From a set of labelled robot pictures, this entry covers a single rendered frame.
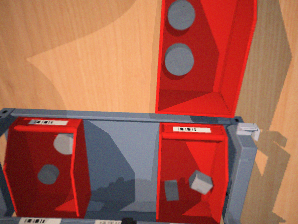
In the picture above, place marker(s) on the red bin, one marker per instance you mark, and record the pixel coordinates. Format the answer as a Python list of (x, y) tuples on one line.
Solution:
[(30, 146), (184, 148), (220, 40)]

